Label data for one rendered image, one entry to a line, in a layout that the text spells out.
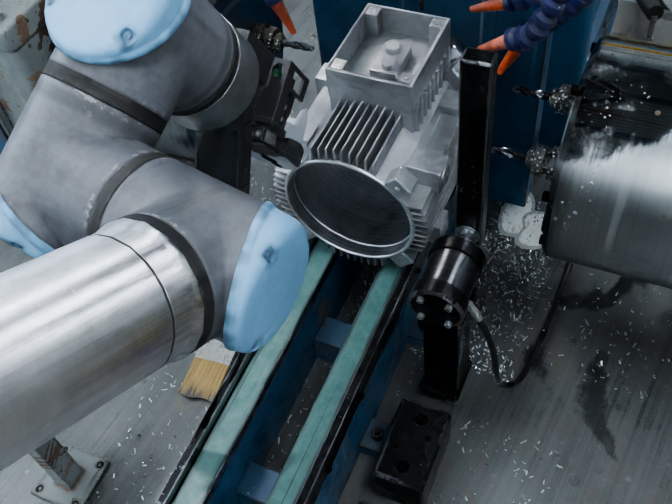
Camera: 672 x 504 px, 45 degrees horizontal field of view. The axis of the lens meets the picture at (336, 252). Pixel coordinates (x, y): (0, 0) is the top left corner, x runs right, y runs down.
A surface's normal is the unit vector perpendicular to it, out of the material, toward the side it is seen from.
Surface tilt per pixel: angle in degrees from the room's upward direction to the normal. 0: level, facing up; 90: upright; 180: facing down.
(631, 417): 0
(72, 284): 33
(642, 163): 47
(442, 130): 0
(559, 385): 0
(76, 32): 25
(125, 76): 54
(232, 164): 59
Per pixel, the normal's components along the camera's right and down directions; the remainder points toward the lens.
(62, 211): -0.49, 0.20
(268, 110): -0.28, -0.15
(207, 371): -0.12, -0.60
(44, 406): 0.85, 0.25
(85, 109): 0.10, 0.04
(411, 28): -0.40, 0.75
